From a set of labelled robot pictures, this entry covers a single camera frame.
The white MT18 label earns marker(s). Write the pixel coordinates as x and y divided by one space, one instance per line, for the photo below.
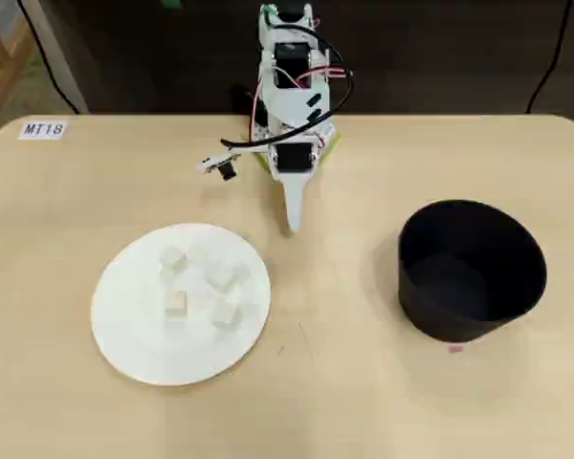
43 129

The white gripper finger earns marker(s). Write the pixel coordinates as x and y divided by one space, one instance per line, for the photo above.
295 205

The black table clamp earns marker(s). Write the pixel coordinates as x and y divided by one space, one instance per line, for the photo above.
243 98

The white round plate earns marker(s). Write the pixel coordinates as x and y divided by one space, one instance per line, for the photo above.
148 344

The white cube block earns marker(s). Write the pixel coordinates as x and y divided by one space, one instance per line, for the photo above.
176 303
172 260
222 277
226 316

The green tape piece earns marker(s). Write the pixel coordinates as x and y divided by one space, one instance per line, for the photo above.
172 4

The white vertical panel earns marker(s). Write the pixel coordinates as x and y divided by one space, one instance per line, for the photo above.
67 57

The white perforated base plate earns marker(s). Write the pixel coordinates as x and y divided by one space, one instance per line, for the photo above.
262 134

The dark brown cabinet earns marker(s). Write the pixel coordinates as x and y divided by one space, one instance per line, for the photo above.
411 57

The black pot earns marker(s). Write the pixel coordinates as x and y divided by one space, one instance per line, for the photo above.
459 330

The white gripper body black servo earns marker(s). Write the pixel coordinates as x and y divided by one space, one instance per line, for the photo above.
294 161

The light wooden rack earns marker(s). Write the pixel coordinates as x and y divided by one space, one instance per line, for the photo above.
0 72

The pink tape mark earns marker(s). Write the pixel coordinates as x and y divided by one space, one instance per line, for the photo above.
456 349

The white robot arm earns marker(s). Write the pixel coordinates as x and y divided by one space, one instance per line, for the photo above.
296 107

